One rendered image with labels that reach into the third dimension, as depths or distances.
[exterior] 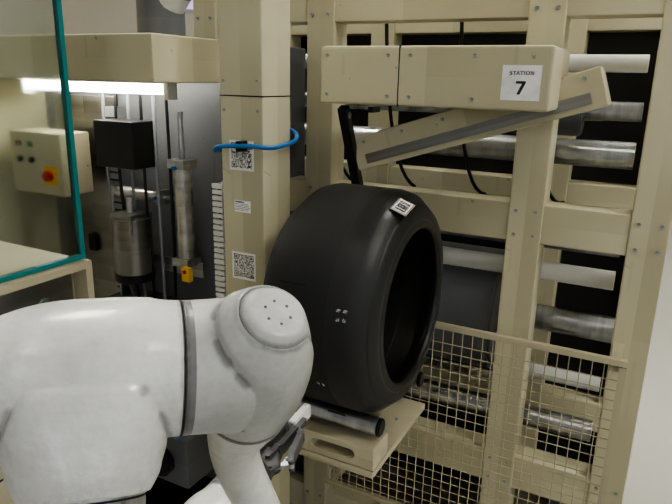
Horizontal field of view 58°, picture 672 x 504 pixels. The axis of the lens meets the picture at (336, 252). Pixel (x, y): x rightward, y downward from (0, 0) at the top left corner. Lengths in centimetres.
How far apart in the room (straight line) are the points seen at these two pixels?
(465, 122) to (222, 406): 127
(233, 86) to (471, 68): 58
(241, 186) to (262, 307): 103
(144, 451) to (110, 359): 8
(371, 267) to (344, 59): 64
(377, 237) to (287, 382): 77
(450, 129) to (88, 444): 137
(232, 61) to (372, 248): 59
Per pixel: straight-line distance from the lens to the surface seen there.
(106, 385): 55
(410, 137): 176
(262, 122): 152
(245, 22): 154
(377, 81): 165
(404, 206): 139
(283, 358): 56
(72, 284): 162
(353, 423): 152
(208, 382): 57
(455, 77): 158
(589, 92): 165
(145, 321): 57
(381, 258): 130
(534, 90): 153
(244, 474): 82
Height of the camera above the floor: 170
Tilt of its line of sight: 16 degrees down
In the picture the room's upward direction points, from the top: 1 degrees clockwise
